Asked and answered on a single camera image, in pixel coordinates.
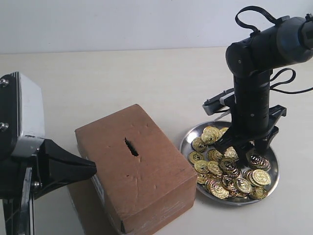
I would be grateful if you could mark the gold coin plate front right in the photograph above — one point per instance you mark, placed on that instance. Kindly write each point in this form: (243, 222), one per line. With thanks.
(258, 193)

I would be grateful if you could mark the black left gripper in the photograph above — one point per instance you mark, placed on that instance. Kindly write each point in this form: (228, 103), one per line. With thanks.
(22, 179)

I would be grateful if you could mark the gold coin plate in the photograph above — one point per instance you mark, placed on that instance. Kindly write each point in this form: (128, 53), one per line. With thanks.
(227, 164)
(258, 193)

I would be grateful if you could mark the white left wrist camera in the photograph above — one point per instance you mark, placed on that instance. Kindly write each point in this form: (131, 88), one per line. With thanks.
(22, 123)

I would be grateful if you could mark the gold coin front centre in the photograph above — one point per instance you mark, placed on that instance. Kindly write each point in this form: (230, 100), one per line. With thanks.
(242, 185)

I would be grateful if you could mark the gold coin plate centre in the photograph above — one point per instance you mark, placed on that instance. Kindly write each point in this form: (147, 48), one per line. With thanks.
(227, 164)

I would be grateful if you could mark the gold coin left edge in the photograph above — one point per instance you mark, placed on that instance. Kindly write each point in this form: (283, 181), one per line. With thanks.
(195, 156)

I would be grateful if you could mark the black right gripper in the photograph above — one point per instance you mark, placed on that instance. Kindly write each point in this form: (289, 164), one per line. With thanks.
(249, 122)

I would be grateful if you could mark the gold coin far right middle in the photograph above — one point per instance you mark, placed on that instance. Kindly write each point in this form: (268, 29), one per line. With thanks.
(255, 159)

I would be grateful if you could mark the gold coin front left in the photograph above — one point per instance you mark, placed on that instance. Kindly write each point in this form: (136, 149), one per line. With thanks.
(218, 191)

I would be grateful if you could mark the gold coin back left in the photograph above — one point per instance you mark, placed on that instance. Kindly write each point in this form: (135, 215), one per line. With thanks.
(209, 138)

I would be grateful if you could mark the round silver metal plate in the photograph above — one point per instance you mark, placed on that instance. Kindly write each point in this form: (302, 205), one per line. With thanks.
(208, 170)

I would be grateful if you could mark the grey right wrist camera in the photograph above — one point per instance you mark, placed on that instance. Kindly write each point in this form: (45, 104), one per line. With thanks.
(215, 104)

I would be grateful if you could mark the gold coin right large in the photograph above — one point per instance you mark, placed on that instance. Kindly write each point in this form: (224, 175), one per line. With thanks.
(261, 177)

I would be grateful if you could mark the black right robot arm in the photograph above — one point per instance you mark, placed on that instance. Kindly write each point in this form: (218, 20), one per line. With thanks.
(289, 41)

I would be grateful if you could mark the brown cardboard slot box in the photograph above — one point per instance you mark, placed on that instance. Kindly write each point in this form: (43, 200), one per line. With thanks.
(142, 182)

